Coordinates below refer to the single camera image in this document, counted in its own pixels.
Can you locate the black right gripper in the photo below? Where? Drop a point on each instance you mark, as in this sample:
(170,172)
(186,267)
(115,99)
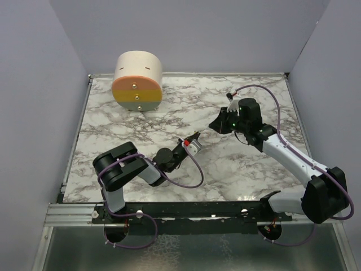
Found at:
(219,124)

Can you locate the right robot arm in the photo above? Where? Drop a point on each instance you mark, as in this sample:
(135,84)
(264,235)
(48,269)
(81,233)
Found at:
(325,191)

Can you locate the aluminium table frame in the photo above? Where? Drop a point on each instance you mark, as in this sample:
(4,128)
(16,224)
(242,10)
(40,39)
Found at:
(232,171)

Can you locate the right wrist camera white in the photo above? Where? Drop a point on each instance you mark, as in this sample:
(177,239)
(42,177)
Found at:
(234,102)

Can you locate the round three-drawer storage box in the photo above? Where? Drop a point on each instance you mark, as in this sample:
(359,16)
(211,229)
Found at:
(137,81)

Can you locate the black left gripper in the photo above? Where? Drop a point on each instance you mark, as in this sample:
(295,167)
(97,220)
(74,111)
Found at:
(193,136)

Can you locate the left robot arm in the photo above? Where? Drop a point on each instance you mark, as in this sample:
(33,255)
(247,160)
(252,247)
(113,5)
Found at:
(118,166)

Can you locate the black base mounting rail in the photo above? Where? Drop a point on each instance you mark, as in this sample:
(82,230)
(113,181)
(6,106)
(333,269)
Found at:
(185,218)

